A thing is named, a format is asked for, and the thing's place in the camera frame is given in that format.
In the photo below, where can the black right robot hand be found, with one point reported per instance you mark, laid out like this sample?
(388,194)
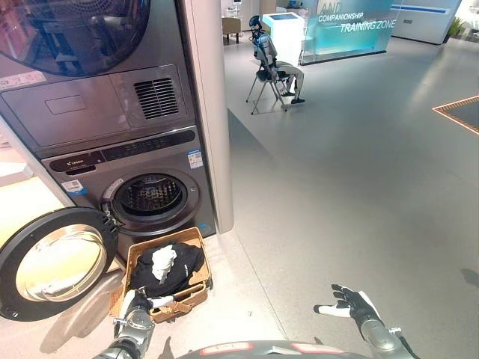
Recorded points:
(355,303)

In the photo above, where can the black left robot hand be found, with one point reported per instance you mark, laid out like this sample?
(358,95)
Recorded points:
(141,297)

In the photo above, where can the black garment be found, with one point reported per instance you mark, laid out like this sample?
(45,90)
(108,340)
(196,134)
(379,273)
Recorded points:
(187,261)

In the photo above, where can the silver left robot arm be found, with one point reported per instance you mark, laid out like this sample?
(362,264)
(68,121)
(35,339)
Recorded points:
(134,329)

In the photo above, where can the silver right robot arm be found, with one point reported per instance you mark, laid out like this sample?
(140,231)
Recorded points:
(381,334)

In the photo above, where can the woven wicker laundry basket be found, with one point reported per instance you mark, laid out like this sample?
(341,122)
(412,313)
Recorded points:
(194,295)

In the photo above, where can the round washing machine door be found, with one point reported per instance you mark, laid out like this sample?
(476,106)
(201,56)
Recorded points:
(15,269)

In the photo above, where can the grey front-load washing machine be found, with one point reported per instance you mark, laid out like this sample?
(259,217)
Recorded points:
(93,175)

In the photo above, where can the woven wicker lid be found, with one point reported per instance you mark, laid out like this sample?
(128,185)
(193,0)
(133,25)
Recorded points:
(116,301)

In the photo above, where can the white garment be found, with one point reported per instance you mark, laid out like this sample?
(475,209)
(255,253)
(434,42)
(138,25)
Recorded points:
(162,261)

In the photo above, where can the grey robot torso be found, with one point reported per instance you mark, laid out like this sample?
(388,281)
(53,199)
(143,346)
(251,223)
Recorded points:
(277,350)

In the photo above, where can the blue white energy label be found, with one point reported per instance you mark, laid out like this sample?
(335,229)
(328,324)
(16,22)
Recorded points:
(194,159)

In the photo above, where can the beige cabinet side panel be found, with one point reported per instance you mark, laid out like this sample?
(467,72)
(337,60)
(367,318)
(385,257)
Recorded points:
(209,112)

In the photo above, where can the grey tumble dryer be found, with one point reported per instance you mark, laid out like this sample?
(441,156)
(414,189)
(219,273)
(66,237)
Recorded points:
(93,104)

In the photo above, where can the orange-bordered grey floor mat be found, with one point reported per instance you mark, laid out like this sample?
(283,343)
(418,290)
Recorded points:
(464,114)

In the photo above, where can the metal folding chair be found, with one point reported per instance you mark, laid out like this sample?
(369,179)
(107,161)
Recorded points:
(262,80)

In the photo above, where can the teal glass sign panel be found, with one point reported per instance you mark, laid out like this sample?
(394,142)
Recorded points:
(348,33)

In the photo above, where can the seated humanoid robot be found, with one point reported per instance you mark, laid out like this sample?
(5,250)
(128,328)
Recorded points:
(263,45)

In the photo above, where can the white kiosk stand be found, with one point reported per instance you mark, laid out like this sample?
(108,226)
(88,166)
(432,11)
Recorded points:
(284,37)

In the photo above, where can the beige armchair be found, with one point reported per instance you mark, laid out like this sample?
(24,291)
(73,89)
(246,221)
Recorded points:
(231,28)

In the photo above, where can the white counter with blue stripe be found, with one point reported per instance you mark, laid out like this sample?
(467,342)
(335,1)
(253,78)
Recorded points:
(423,22)

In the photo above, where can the green potted plant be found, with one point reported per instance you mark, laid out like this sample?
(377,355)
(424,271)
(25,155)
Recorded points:
(456,26)

